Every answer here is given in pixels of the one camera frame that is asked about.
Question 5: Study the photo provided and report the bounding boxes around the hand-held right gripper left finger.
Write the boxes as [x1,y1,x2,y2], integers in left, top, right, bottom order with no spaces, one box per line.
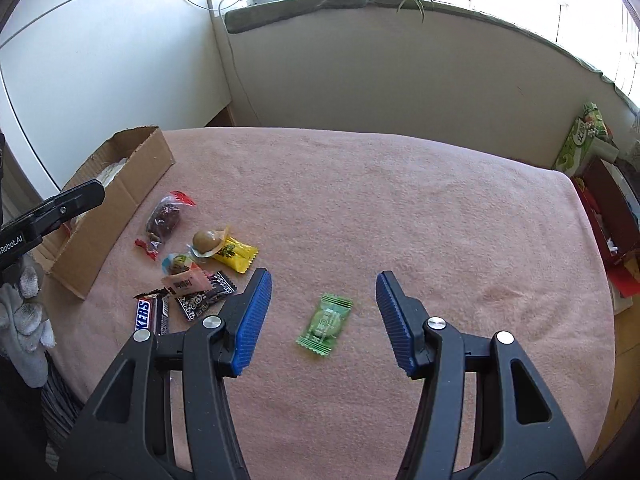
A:
[52,267,273,480]

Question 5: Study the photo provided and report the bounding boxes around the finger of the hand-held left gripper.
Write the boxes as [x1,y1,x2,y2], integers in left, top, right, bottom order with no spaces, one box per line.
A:
[0,179,106,242]

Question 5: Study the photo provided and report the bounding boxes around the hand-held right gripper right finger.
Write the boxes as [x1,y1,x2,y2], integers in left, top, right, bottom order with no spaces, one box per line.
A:
[375,270,588,480]

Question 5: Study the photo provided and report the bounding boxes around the cardboard box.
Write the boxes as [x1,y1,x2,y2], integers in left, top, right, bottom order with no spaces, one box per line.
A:
[42,126,176,302]

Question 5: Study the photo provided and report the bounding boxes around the yellow snack packet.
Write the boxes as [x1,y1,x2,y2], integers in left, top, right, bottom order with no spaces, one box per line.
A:
[212,239,258,274]

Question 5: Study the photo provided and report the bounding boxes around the green candy packet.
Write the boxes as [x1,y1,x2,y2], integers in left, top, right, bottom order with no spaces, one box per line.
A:
[296,292,354,358]

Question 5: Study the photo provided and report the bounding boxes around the pink snack packet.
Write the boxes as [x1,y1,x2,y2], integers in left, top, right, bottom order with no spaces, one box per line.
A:
[161,267,213,298]

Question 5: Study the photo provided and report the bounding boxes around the colourful jelly cup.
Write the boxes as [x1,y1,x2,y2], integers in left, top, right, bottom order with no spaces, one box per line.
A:
[161,252,198,276]

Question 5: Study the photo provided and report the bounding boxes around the brown chocolate bar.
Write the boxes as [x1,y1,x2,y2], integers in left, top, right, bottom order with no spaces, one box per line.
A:
[131,287,173,337]

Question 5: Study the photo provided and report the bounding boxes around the person's left hand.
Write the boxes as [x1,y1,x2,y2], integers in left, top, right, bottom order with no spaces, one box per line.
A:
[0,252,57,390]

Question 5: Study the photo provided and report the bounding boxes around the black patterned snack packet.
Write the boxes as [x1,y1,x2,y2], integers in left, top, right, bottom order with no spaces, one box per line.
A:
[175,271,237,322]

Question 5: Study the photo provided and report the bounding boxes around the clear cracker packet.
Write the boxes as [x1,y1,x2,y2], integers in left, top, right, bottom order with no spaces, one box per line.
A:
[97,157,131,183]

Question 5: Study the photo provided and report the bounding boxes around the round brown wrapped candy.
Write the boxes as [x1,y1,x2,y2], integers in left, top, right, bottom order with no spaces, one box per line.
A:
[187,225,232,258]

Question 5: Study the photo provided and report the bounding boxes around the dark dates packet red ends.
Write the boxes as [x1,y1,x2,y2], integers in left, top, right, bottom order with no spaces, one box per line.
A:
[134,190,197,261]

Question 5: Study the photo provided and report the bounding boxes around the pink blanket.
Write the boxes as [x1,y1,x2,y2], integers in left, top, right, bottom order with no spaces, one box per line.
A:
[42,126,618,480]

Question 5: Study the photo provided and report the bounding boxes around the white cabinet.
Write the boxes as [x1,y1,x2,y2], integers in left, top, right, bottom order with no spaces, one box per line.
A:
[0,0,233,201]

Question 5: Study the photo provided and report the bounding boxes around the striped grey cloth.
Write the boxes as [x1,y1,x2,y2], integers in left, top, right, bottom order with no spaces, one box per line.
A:
[40,355,86,443]

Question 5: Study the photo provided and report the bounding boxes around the red box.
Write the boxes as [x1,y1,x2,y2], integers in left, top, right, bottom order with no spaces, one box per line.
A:
[572,157,640,301]

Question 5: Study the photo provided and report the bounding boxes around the green patterned bag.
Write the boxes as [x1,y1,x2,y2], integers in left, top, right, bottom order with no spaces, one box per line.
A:
[552,102,613,177]

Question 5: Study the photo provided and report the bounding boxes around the white cable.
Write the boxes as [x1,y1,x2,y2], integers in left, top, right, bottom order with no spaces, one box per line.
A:
[155,0,261,126]

